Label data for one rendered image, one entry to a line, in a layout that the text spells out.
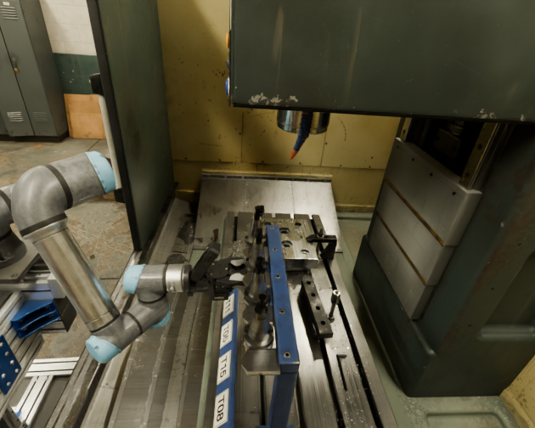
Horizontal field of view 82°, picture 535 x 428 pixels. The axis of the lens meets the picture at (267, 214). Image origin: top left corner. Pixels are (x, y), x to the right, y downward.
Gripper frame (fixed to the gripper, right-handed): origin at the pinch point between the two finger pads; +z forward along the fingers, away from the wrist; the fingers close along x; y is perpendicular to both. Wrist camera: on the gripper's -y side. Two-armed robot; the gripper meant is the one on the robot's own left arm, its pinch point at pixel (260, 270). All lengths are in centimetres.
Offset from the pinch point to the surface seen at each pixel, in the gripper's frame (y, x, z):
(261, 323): -7.6, 23.6, -0.6
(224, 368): 25.1, 11.5, -10.0
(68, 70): 6, -463, -272
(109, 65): -44, -56, -50
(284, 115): -34.7, -25.8, 7.6
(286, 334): -2.8, 22.6, 4.5
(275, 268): -3.0, 2.8, 3.8
